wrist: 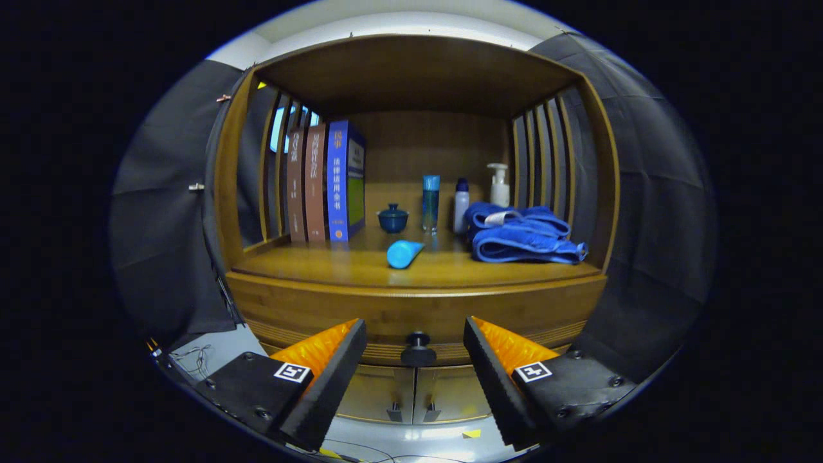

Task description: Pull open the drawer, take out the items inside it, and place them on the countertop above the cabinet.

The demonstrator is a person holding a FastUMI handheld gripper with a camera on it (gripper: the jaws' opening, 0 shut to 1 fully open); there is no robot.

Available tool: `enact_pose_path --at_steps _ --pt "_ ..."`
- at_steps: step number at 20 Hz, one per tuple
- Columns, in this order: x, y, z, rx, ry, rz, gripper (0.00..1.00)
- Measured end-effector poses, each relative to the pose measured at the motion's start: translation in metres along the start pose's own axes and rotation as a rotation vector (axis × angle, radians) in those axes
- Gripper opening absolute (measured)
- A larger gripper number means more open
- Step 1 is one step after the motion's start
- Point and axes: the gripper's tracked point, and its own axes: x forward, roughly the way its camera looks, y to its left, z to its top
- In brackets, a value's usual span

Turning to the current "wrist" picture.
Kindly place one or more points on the yellow tape piece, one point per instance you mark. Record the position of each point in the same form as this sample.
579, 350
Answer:
471, 433

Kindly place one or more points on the blue lidded teacup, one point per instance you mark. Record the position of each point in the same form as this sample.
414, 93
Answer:
393, 218

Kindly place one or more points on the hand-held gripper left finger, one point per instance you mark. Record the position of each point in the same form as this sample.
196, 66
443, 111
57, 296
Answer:
331, 386

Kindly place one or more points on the light blue tube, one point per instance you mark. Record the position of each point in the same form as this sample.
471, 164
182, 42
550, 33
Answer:
404, 253

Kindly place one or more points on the wooden drawer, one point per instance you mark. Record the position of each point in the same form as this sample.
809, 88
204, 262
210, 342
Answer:
411, 308

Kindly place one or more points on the wooden cabinet door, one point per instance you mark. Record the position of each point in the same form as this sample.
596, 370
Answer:
379, 389
450, 389

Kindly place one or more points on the folded blue towel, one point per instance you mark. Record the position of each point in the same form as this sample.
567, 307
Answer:
521, 238

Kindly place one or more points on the dark brown book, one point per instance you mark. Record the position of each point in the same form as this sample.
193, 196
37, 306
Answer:
296, 186

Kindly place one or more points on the black drawer knob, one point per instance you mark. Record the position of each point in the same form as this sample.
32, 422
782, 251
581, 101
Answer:
418, 350

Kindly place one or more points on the wooden cabinet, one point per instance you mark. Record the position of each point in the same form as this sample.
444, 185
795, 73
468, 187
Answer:
418, 71

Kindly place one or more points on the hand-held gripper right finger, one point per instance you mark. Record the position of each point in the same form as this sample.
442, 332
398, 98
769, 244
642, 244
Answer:
498, 386

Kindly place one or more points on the white pump bottle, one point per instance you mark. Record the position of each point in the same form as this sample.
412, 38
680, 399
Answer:
499, 186

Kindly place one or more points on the thick blue book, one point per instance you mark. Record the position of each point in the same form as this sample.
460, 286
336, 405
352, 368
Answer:
337, 186

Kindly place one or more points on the white bottle blue cap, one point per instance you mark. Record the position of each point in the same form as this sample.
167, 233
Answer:
461, 206

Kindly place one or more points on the wooden countertop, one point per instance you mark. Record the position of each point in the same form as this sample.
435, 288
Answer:
321, 263

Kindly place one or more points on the teal clear bottle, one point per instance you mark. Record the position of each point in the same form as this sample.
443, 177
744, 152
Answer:
431, 202

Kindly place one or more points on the reddish brown book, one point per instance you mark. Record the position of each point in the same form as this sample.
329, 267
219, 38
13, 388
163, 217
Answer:
315, 186

